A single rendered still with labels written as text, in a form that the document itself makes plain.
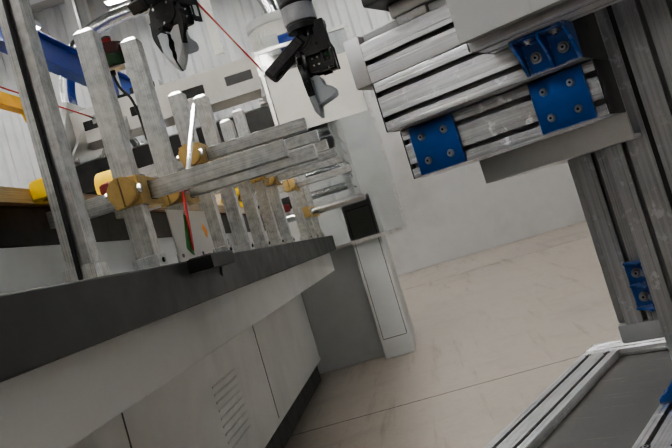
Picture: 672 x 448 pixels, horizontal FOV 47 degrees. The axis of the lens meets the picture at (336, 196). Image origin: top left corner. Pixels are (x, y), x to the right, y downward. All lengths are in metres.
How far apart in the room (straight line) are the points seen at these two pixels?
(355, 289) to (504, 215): 6.43
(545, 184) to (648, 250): 9.17
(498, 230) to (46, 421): 9.73
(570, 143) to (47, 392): 0.90
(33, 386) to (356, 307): 3.40
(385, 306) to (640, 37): 2.89
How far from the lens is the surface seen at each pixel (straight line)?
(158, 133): 1.59
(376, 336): 4.24
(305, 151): 1.57
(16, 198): 1.41
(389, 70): 1.35
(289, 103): 4.13
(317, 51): 1.72
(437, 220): 10.42
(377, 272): 4.07
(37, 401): 0.91
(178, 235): 1.45
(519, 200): 10.51
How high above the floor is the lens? 0.66
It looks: 3 degrees up
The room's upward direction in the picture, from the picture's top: 17 degrees counter-clockwise
